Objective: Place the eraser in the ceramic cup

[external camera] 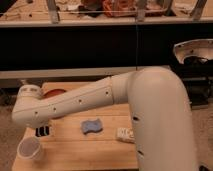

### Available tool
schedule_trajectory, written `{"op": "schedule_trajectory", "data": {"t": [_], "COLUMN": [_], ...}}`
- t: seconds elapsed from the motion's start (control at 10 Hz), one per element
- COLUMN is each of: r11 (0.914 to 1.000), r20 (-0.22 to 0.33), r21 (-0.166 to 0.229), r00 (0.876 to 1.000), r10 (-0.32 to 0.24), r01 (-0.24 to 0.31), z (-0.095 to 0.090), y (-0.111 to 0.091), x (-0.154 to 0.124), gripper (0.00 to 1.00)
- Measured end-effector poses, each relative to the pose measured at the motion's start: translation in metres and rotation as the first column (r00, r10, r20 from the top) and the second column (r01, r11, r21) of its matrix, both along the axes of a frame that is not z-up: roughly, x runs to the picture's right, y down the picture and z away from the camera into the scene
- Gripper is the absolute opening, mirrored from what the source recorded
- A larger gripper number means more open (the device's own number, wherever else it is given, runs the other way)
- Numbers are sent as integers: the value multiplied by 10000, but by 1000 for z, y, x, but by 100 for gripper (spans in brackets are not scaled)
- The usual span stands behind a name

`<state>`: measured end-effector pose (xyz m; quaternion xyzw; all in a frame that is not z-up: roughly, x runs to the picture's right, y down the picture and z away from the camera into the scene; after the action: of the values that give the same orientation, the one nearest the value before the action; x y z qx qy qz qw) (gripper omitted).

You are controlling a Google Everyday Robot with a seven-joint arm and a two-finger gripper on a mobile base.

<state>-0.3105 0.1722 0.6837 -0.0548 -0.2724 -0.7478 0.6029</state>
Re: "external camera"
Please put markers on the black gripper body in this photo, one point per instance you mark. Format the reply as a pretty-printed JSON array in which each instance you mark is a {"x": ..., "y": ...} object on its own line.
[{"x": 42, "y": 131}]

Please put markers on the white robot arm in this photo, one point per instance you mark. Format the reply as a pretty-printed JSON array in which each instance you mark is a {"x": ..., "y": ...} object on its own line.
[{"x": 159, "y": 108}]

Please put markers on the red ceramic cup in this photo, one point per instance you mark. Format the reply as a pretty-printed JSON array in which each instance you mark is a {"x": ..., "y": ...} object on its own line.
[{"x": 53, "y": 92}]

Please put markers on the blue sponge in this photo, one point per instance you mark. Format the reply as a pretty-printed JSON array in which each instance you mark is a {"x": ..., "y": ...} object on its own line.
[{"x": 91, "y": 126}]

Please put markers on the orange object on shelf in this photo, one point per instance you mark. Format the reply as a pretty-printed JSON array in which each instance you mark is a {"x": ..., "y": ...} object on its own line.
[{"x": 119, "y": 8}]

